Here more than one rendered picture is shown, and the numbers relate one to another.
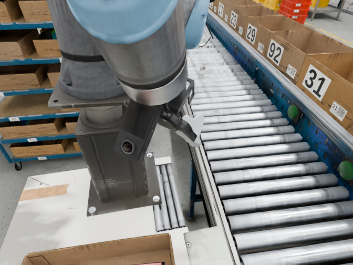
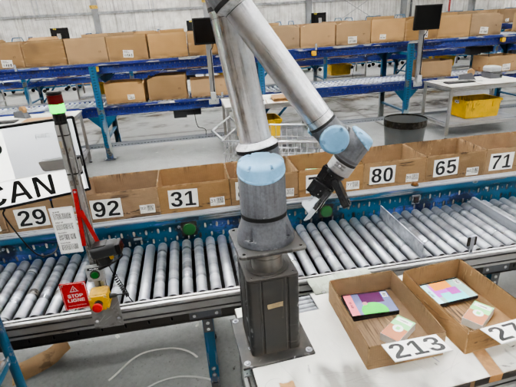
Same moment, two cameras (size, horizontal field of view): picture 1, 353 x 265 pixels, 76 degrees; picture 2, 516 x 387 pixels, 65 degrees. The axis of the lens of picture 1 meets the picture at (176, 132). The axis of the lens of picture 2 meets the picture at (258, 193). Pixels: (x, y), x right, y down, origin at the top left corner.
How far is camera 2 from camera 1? 1.57 m
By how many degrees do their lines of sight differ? 76
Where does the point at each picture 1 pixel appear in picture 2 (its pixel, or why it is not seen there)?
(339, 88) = (207, 188)
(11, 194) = not seen: outside the picture
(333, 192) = not seen: hidden behind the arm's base
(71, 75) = (288, 226)
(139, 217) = (308, 319)
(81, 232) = (331, 353)
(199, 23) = not seen: hidden behind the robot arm
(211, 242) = (319, 282)
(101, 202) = (299, 345)
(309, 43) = (96, 190)
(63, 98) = (295, 243)
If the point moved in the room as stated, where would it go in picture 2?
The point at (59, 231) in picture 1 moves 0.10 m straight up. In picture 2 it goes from (334, 369) to (335, 346)
